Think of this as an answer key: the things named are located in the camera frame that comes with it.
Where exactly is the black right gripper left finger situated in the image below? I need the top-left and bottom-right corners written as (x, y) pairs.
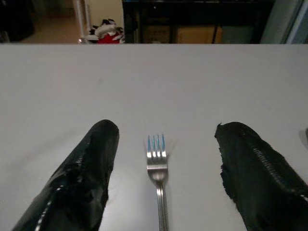
top-left (11, 118), bottom-right (120, 231)

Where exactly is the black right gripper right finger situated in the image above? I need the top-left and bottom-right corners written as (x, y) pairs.
top-left (214, 121), bottom-right (308, 231)

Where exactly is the silver metal fork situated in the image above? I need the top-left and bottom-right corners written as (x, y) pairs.
top-left (146, 133), bottom-right (170, 231)

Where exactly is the tan cardboard box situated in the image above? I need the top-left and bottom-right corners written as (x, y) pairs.
top-left (177, 26), bottom-right (222, 44)

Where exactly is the grey curtain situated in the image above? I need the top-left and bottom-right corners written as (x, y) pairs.
top-left (261, 0), bottom-right (304, 44)

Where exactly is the white metal stand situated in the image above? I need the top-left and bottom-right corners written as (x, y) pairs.
top-left (73, 0), bottom-right (92, 44)

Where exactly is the dark brown cardboard box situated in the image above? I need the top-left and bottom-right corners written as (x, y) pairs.
top-left (144, 25), bottom-right (170, 44)

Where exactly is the black chair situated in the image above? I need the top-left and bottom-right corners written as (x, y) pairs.
top-left (0, 0), bottom-right (36, 42)

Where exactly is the black shelf cabinet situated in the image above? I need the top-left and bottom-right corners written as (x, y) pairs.
top-left (122, 0), bottom-right (275, 44)

